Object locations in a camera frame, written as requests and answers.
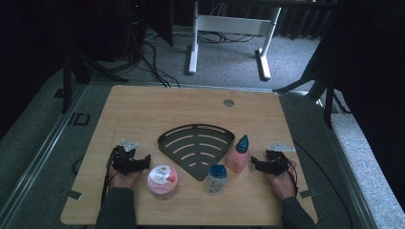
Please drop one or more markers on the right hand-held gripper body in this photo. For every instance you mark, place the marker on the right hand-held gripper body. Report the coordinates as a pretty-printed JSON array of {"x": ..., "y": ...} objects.
[{"x": 275, "y": 160}]

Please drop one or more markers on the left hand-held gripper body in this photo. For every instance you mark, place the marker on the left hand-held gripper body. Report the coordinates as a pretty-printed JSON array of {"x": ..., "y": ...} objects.
[{"x": 125, "y": 160}]

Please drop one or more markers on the pink bottle with blue cap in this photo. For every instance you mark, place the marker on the pink bottle with blue cap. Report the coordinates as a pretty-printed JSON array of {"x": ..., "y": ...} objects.
[{"x": 237, "y": 159}]

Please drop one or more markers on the pink lidded cream jar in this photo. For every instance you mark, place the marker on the pink lidded cream jar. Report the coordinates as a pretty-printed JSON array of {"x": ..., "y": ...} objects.
[{"x": 162, "y": 181}]

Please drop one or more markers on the grey bottle with blue cap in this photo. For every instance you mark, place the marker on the grey bottle with blue cap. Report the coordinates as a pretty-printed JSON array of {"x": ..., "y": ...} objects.
[{"x": 216, "y": 183}]

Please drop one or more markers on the dark slotted corner shelf tray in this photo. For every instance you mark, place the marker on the dark slotted corner shelf tray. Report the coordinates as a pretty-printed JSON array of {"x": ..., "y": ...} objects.
[{"x": 196, "y": 143}]

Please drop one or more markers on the person's left hand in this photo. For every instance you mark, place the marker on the person's left hand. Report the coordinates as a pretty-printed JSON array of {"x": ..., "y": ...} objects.
[{"x": 122, "y": 181}]

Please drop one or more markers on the person's right hand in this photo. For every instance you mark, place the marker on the person's right hand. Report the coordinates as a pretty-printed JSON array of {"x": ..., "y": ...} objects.
[{"x": 283, "y": 184}]

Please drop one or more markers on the grey tape piece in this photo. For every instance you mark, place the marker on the grey tape piece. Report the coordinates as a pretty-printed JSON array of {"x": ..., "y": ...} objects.
[
  {"x": 70, "y": 194},
  {"x": 308, "y": 193}
]

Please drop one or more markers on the grey table grommet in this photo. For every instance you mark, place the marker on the grey table grommet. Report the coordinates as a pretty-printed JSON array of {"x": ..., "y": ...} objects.
[{"x": 228, "y": 102}]

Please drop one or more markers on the black metal stand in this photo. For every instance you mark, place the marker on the black metal stand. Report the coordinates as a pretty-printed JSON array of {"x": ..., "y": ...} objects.
[
  {"x": 329, "y": 101},
  {"x": 67, "y": 79}
]

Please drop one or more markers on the small dark floor tape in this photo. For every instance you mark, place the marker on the small dark floor tape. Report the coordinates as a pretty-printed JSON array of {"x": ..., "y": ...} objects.
[{"x": 59, "y": 93}]

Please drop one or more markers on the dark computer tower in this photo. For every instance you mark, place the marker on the dark computer tower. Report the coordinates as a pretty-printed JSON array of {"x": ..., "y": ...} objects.
[{"x": 137, "y": 25}]

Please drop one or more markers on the metal floor rail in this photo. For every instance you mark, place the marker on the metal floor rail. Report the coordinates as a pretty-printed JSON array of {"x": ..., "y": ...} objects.
[
  {"x": 41, "y": 149},
  {"x": 347, "y": 178}
]

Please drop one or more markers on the white desk frame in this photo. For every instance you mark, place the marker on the white desk frame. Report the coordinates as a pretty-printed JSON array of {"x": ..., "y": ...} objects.
[{"x": 232, "y": 24}]

